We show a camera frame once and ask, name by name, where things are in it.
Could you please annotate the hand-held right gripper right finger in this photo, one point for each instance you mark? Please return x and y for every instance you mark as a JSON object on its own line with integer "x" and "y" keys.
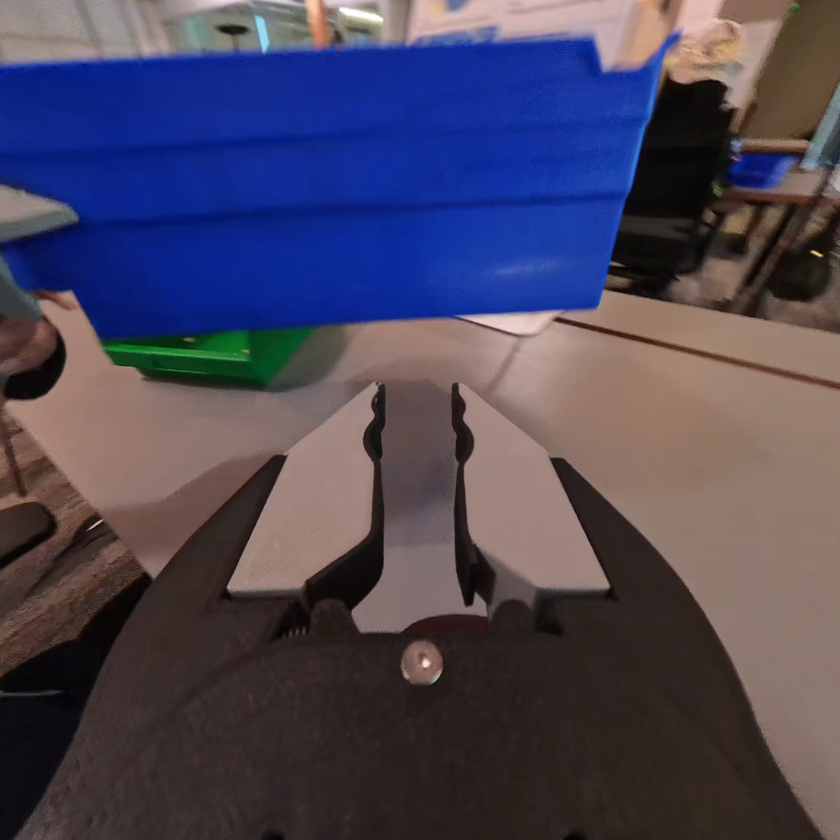
{"x": 531, "y": 518}

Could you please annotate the small blue bin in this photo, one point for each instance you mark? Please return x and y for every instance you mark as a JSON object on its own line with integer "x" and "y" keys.
{"x": 758, "y": 169}

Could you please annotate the green plastic bin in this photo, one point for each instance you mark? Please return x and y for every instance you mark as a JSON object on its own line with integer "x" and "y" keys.
{"x": 210, "y": 358}

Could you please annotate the blue plastic bin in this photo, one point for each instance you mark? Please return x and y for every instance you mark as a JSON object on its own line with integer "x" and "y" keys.
{"x": 328, "y": 197}

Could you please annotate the person's left hand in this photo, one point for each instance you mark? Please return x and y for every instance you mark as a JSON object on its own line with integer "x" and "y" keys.
{"x": 26, "y": 348}

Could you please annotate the black handbag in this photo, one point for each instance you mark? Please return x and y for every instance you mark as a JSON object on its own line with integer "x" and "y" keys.
{"x": 797, "y": 275}

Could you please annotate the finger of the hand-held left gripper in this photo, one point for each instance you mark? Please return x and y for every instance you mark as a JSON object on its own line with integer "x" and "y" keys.
{"x": 33, "y": 213}
{"x": 16, "y": 295}

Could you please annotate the printed instruction sheet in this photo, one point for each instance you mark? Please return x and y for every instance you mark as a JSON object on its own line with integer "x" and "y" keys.
{"x": 525, "y": 19}

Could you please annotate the person's dark clothing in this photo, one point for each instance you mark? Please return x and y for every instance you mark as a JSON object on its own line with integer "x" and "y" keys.
{"x": 29, "y": 754}

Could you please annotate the wooden desk with black legs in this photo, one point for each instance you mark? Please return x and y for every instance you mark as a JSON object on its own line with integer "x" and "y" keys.
{"x": 787, "y": 193}

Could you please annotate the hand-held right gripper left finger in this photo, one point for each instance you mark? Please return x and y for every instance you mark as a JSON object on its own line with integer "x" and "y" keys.
{"x": 308, "y": 518}

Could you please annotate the black office chair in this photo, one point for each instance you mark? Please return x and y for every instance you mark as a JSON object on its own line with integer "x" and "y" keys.
{"x": 676, "y": 164}

